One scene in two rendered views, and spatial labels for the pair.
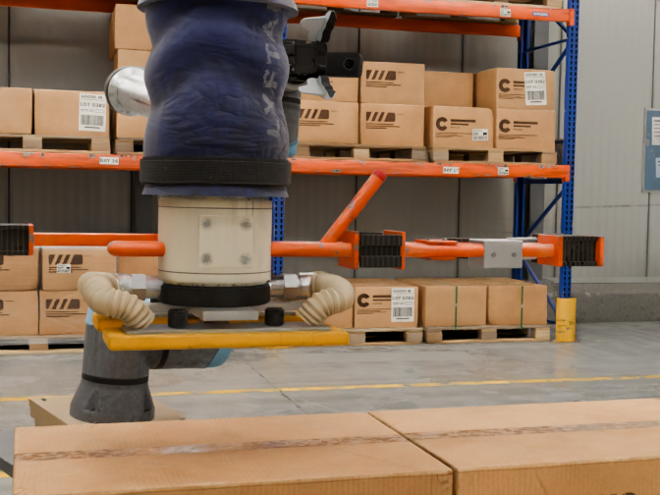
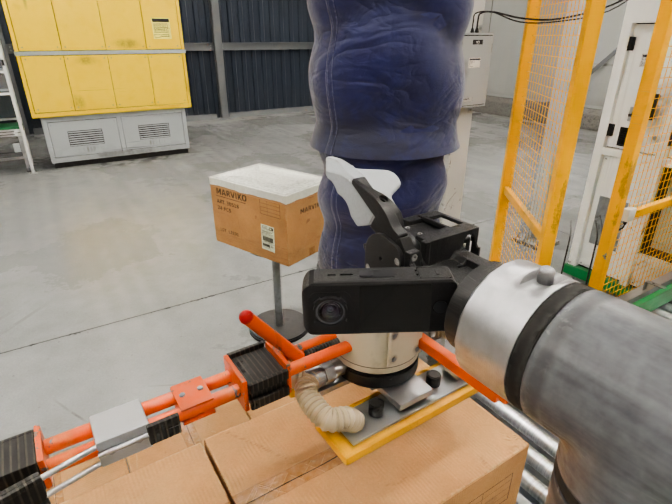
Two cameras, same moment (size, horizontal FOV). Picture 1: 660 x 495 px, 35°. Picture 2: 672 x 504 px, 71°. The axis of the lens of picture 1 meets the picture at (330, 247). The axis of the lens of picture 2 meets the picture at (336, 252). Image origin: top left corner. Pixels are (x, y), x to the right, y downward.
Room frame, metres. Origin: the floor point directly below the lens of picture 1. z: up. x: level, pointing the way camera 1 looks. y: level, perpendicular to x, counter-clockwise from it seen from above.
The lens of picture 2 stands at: (2.30, -0.12, 1.76)
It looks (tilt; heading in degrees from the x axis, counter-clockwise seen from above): 25 degrees down; 164
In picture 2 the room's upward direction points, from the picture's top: straight up
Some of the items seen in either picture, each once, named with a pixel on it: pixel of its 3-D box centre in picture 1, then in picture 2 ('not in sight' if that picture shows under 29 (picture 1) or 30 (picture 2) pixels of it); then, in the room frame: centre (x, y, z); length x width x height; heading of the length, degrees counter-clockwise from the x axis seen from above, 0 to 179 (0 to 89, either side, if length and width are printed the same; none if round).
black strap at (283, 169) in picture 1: (215, 172); not in sight; (1.59, 0.17, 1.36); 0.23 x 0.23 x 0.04
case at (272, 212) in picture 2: not in sight; (272, 210); (-0.31, 0.26, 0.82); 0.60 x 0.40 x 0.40; 36
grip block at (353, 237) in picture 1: (371, 248); (257, 373); (1.66, -0.07, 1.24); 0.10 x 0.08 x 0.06; 17
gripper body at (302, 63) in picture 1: (300, 62); (440, 278); (2.00, 0.06, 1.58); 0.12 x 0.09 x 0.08; 17
